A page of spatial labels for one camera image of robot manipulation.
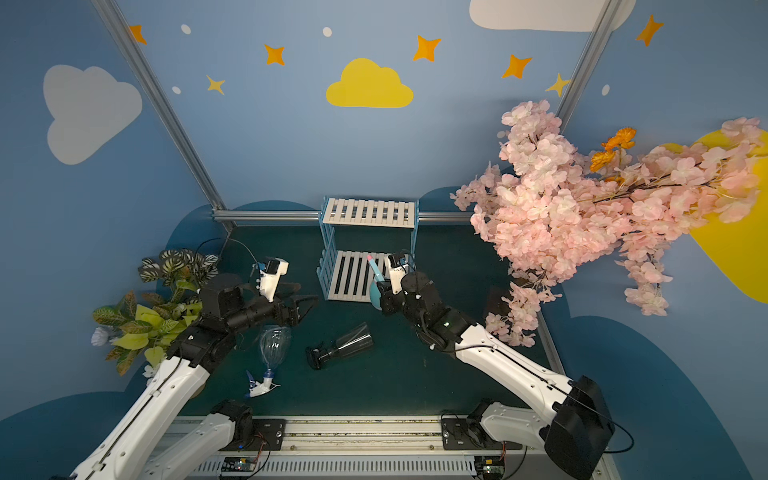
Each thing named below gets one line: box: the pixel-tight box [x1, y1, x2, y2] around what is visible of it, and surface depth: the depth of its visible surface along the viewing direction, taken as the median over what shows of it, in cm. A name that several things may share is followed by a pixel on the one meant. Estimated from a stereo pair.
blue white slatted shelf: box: [316, 196, 420, 303], surface depth 92 cm
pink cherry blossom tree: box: [452, 100, 763, 349], surface depth 58 cm
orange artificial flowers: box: [590, 127, 637, 183], surface depth 66 cm
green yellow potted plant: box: [91, 248, 219, 380], surface depth 70 cm
